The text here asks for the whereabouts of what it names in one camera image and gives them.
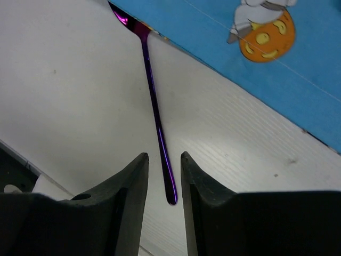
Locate blue cartoon print cloth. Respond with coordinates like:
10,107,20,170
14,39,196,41
112,1,340,151

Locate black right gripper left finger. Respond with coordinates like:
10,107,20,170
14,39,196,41
57,153,149,255

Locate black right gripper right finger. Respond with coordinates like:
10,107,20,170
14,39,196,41
181,152,240,255

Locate purple metallic spoon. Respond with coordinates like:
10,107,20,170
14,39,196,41
108,2,178,205

